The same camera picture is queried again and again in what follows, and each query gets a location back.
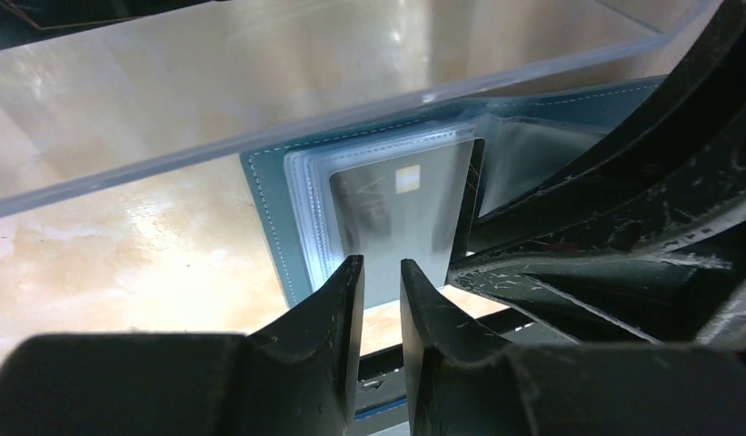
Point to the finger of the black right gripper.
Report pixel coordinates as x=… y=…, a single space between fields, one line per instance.
x=702 y=94
x=602 y=261

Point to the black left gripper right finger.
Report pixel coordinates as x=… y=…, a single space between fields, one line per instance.
x=458 y=380

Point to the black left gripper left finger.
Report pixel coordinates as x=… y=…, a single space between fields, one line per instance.
x=302 y=368

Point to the blue leather card holder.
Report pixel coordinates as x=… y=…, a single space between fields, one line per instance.
x=527 y=139

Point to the clear acrylic card box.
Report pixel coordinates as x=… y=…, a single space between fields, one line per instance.
x=85 y=112

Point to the black credit cards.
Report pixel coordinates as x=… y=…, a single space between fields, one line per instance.
x=24 y=22

